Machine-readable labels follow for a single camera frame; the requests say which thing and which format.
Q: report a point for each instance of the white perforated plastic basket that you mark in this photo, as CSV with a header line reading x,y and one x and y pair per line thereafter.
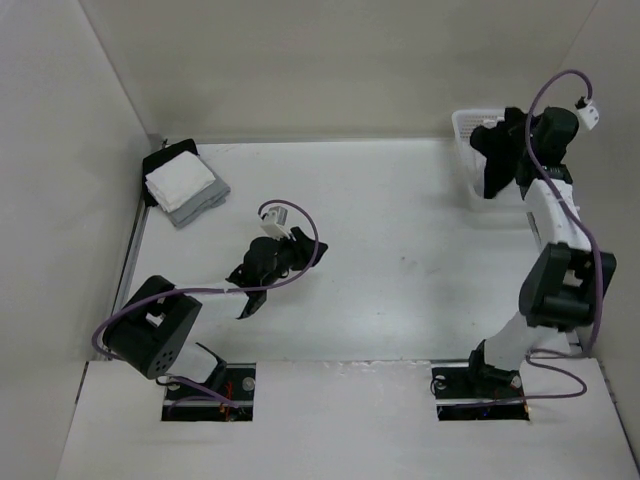
x,y
472,163

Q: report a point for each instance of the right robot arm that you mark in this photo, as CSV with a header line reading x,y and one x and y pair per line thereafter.
x,y
565,288

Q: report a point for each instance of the black tank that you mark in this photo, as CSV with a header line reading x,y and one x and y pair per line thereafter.
x,y
158,159
503,147

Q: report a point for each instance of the folded white tank top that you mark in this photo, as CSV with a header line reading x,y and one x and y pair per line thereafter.
x,y
177,181

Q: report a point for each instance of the folded grey tank top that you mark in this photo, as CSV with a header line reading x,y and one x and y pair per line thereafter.
x,y
210,197

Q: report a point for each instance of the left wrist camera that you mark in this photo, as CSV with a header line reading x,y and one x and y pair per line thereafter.
x,y
273,222

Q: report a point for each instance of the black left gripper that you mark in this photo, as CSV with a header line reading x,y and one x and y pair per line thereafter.
x,y
302,242

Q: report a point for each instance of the folded black tank top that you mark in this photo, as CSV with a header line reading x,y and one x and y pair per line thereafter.
x,y
158,159

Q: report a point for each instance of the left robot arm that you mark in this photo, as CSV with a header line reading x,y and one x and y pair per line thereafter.
x,y
151,333

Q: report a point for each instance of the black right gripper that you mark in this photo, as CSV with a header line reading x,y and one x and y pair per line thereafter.
x,y
536,119

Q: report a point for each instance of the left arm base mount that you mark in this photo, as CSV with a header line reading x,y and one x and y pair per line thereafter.
x,y
235,382

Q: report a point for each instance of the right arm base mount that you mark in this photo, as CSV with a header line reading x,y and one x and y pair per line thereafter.
x,y
458,398

